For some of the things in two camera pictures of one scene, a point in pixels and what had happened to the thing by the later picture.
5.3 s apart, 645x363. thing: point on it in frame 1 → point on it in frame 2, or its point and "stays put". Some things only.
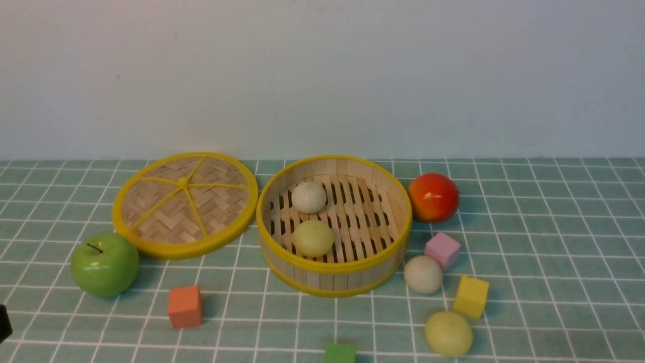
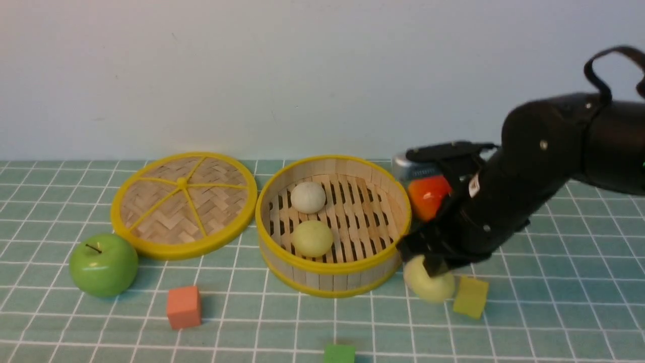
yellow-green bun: [313, 238] stays put
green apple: [104, 265] stays put
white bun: [309, 197] stays put
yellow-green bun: [449, 334] → [436, 289]
